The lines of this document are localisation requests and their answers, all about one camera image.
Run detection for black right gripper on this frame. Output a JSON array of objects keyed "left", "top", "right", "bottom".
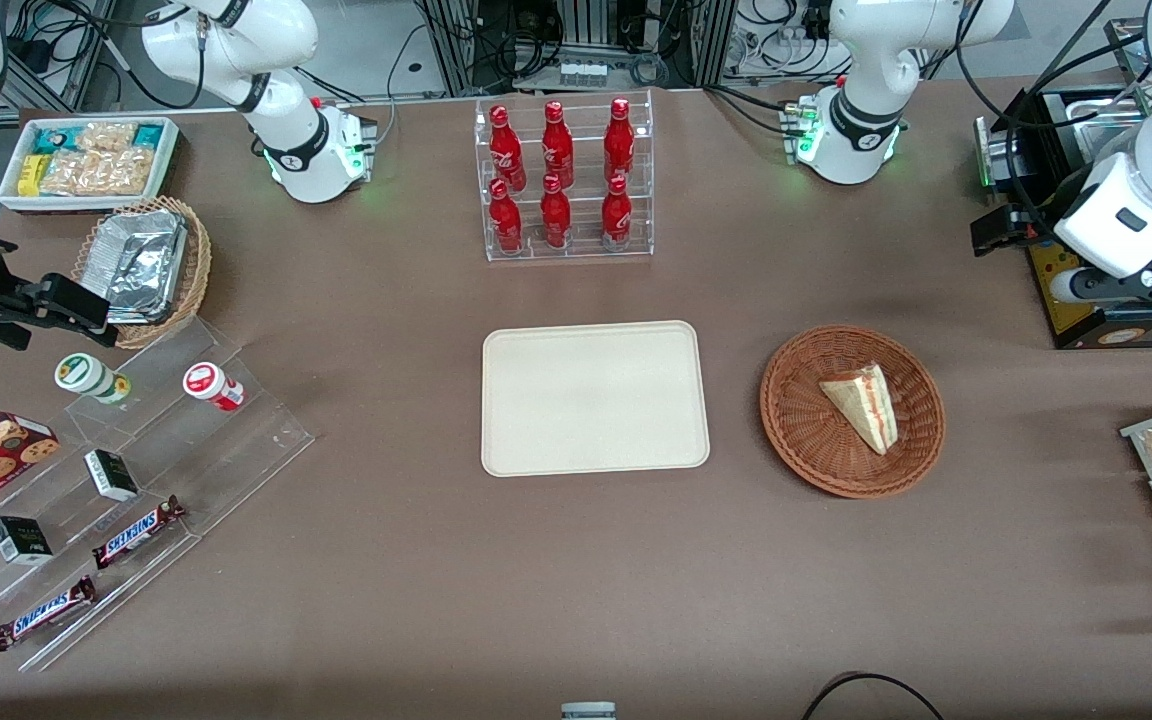
[{"left": 0, "top": 262, "right": 123, "bottom": 349}]

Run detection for triangular sandwich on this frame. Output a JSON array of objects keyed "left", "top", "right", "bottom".
[{"left": 818, "top": 362, "right": 900, "bottom": 457}]

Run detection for tan oval wicker basket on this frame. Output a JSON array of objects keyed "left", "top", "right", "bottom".
[{"left": 71, "top": 195, "right": 213, "bottom": 351}]

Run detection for brown round wicker basket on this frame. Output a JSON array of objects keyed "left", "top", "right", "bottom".
[{"left": 759, "top": 325, "right": 946, "bottom": 499}]

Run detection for beige plastic tray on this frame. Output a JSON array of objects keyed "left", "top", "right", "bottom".
[{"left": 481, "top": 320, "right": 712, "bottom": 478}]

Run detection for silver foil containers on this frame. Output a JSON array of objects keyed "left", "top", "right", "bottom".
[{"left": 84, "top": 209, "right": 189, "bottom": 324}]

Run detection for green lidded white cup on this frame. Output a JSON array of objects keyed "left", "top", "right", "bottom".
[{"left": 54, "top": 352, "right": 132, "bottom": 406}]

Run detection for black hot food display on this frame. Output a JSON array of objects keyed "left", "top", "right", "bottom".
[{"left": 971, "top": 18, "right": 1152, "bottom": 351}]

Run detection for large clear cracker bag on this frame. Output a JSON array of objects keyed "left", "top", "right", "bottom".
[{"left": 40, "top": 148, "right": 157, "bottom": 197}]

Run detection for red lidded white bottle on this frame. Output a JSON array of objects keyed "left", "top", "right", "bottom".
[{"left": 182, "top": 362, "right": 246, "bottom": 412}]

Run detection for white rectangular snack bin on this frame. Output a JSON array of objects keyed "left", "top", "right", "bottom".
[{"left": 0, "top": 116, "right": 182, "bottom": 213}]

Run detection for small clear cracker bag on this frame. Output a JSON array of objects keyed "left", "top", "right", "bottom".
[{"left": 76, "top": 122, "right": 140, "bottom": 154}]

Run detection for small black carton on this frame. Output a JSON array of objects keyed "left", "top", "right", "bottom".
[
  {"left": 84, "top": 449, "right": 140, "bottom": 502},
  {"left": 0, "top": 516, "right": 54, "bottom": 566}
]

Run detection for clear acrylic step stand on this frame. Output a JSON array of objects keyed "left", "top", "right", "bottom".
[{"left": 0, "top": 318, "right": 315, "bottom": 673}]

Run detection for brown Snickers bar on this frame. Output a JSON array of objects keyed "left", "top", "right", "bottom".
[
  {"left": 91, "top": 495, "right": 186, "bottom": 570},
  {"left": 0, "top": 575, "right": 98, "bottom": 653}
]

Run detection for red cola bottle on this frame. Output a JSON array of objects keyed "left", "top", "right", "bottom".
[
  {"left": 541, "top": 100, "right": 575, "bottom": 189},
  {"left": 603, "top": 97, "right": 636, "bottom": 184},
  {"left": 489, "top": 178, "right": 525, "bottom": 254},
  {"left": 489, "top": 104, "right": 528, "bottom": 191},
  {"left": 601, "top": 175, "right": 633, "bottom": 251},
  {"left": 539, "top": 173, "right": 573, "bottom": 249}
]

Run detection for clear acrylic bottle rack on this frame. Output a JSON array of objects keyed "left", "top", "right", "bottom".
[{"left": 473, "top": 88, "right": 655, "bottom": 263}]

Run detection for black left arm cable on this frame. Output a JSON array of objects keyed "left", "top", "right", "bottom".
[{"left": 954, "top": 0, "right": 1152, "bottom": 246}]

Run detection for black looped floor cable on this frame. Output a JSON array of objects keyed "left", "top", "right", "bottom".
[{"left": 801, "top": 672, "right": 947, "bottom": 720}]

